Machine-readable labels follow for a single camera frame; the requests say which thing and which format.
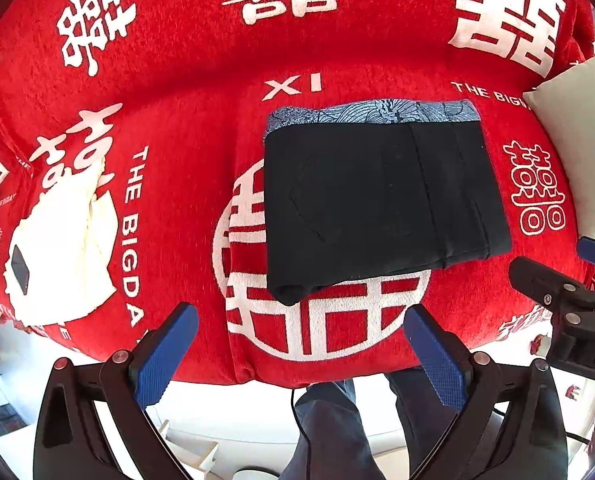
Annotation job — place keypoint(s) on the black phone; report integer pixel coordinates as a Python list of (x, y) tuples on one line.
[(19, 271)]

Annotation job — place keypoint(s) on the white cloth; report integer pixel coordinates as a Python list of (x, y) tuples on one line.
[(62, 230)]

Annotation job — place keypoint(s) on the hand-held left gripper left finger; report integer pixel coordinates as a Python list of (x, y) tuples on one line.
[(165, 355)]

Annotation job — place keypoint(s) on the small red object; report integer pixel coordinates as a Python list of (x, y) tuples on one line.
[(572, 391)]

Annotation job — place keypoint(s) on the red printed blanket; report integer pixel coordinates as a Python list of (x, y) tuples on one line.
[(177, 85)]

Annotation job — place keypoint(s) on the white box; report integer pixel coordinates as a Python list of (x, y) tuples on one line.
[(197, 460)]

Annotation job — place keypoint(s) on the black pants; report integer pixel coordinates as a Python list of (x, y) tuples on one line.
[(367, 200)]

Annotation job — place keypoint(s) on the white cushion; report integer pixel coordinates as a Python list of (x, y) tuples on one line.
[(577, 135)]

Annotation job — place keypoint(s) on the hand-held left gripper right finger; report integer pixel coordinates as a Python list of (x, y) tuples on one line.
[(437, 360)]

